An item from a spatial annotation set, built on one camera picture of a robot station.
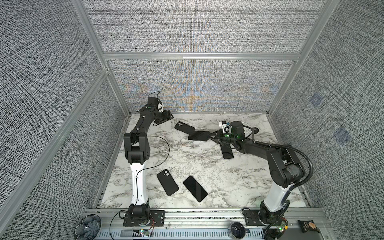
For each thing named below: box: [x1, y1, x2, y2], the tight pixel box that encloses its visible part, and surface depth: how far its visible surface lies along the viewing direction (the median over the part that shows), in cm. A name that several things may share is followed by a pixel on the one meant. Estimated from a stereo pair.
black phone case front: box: [156, 169, 179, 196], surface depth 87 cm
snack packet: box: [297, 219, 320, 234], surface depth 71 cm
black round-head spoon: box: [252, 127, 259, 135], surface depth 108 cm
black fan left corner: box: [74, 214, 102, 240], surface depth 70 cm
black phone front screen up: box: [183, 175, 208, 203], surface depth 85 cm
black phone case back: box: [174, 121, 196, 135], surface depth 114 cm
